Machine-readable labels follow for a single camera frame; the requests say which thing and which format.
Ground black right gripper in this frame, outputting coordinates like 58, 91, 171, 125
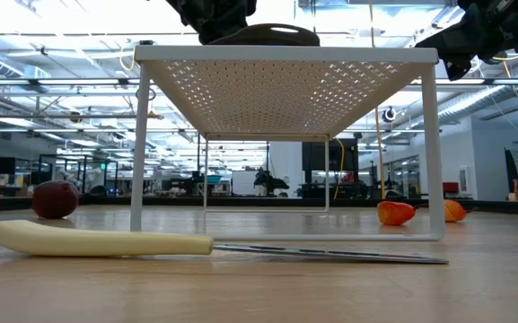
415, 0, 518, 82

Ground red colander bowl grey rim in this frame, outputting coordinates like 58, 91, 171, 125
207, 22, 321, 48

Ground dark red pomegranate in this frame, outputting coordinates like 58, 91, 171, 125
31, 179, 81, 221

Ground knife with cream handle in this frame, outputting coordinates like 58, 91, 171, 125
0, 219, 450, 266

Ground white perforated metal shelf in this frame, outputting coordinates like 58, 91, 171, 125
128, 44, 446, 242

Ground white board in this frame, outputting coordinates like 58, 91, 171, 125
231, 170, 259, 196

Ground black background screen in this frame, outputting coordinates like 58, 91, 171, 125
302, 138, 360, 172

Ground black background robot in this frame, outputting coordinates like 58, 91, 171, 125
252, 167, 291, 198

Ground yellow hanging cable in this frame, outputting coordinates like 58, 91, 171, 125
332, 137, 346, 201

